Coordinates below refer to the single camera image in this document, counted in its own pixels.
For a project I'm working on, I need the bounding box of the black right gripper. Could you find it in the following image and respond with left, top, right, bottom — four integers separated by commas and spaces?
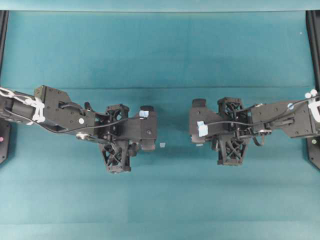
211, 97, 252, 166

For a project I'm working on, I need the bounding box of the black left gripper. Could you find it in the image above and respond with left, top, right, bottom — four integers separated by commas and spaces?
98, 104, 139, 173

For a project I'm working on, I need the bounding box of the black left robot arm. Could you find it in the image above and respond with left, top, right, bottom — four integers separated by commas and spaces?
0, 85, 139, 174

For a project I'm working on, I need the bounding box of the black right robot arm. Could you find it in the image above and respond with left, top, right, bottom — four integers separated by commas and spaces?
211, 92, 320, 166

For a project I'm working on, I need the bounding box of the teal table cloth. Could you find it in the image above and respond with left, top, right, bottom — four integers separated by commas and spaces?
0, 11, 320, 240

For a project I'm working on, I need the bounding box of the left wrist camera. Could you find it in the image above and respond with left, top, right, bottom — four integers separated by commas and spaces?
123, 105, 157, 152

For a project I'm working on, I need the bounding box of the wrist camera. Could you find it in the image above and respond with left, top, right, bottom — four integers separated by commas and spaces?
189, 98, 224, 144
123, 105, 157, 152

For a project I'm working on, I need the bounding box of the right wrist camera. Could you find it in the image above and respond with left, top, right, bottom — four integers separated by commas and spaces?
189, 98, 224, 144

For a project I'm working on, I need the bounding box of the left black camera cable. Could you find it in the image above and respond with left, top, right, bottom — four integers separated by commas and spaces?
44, 103, 151, 136

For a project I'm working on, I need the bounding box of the black camera cable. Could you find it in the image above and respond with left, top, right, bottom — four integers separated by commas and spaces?
203, 96, 320, 146
44, 103, 151, 136

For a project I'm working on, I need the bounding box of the right black camera cable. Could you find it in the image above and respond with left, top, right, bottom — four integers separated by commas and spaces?
203, 96, 320, 146

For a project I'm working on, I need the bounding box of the right black base frame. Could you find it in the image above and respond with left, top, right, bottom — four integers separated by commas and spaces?
306, 10, 320, 169

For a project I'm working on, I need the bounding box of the black base frame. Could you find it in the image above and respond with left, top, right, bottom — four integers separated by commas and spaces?
306, 10, 320, 169
0, 10, 11, 164

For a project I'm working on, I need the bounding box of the left black base frame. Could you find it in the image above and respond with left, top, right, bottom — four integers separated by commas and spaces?
0, 10, 11, 164

